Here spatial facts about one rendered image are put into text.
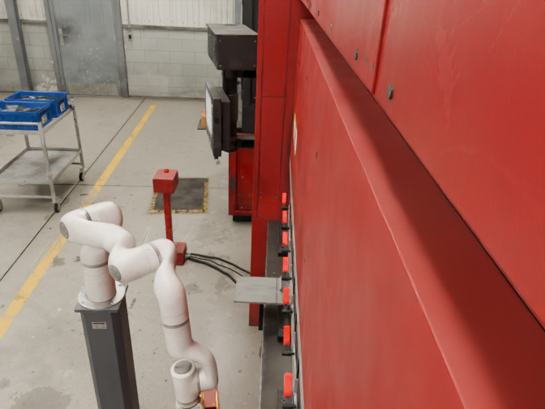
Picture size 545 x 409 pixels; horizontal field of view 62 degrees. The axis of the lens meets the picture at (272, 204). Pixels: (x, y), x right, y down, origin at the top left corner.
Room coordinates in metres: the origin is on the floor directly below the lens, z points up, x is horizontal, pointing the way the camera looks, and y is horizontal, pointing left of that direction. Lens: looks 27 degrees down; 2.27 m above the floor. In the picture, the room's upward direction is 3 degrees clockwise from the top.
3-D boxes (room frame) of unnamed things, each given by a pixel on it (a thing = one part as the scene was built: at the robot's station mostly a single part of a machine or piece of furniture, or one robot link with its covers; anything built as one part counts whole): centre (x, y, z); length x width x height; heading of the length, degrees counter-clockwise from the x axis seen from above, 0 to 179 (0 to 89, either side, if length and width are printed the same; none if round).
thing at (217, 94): (2.81, 0.38, 1.42); 0.45 x 0.12 x 0.36; 15
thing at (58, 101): (4.60, 2.49, 0.92); 0.50 x 0.36 x 0.18; 94
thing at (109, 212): (1.55, 0.68, 1.30); 0.19 x 0.12 x 0.24; 137
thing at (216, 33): (2.88, 0.31, 1.53); 0.51 x 0.25 x 0.85; 15
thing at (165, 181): (3.27, 0.86, 0.41); 0.25 x 0.20 x 0.83; 91
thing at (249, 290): (1.63, 0.01, 1.00); 0.26 x 0.18 x 0.01; 91
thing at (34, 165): (4.35, 2.47, 0.47); 0.90 x 0.66 x 0.95; 4
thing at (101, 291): (1.52, 0.71, 1.09); 0.19 x 0.19 x 0.18
